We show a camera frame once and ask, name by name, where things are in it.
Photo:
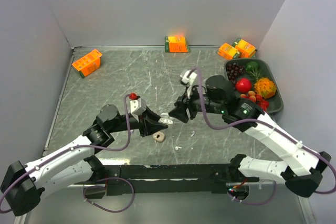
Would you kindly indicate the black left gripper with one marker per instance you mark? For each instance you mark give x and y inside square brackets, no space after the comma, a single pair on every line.
[149,127]

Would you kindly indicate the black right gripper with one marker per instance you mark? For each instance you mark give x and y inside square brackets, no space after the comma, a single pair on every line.
[185,100]

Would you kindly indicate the white earbud charging case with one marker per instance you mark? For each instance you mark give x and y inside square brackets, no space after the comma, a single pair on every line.
[166,119]

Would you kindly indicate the beige earbud charging case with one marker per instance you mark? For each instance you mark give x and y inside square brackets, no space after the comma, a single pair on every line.
[158,137]

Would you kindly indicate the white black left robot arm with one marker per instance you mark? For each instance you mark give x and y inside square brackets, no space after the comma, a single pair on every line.
[25,185]

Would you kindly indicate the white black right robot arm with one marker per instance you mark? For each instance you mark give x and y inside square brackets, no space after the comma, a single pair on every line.
[299,168]

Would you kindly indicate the dark purple grape bunch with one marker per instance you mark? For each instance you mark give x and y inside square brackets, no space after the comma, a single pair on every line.
[234,71]

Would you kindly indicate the orange box centre back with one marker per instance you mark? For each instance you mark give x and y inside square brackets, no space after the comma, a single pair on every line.
[176,44]

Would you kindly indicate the orange box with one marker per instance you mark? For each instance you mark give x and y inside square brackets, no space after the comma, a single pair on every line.
[246,49]
[88,63]
[176,44]
[228,52]

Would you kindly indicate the red apple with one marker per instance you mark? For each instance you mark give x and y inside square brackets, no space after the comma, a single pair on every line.
[243,85]

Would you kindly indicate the orange box right front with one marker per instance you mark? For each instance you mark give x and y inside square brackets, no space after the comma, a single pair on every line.
[228,52]

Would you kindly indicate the red yellow cherry bunch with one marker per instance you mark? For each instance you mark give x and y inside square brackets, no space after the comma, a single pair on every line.
[256,98]

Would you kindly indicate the orange box far left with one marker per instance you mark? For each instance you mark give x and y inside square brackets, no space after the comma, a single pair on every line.
[88,63]

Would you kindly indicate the green lime with leaves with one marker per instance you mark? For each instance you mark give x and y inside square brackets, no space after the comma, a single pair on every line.
[254,70]

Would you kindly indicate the orange spiky fruit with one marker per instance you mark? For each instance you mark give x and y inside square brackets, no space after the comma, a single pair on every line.
[265,87]

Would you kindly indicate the orange box right back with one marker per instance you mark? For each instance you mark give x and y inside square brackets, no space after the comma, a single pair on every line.
[246,49]

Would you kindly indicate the dark green fruit tray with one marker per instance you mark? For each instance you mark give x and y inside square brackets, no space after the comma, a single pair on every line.
[275,102]

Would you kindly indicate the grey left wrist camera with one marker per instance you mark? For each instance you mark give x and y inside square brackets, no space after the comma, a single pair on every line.
[137,106]

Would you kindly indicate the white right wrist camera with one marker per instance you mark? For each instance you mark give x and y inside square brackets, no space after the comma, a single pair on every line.
[187,77]

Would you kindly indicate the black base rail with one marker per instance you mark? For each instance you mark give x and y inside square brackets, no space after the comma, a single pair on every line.
[176,178]

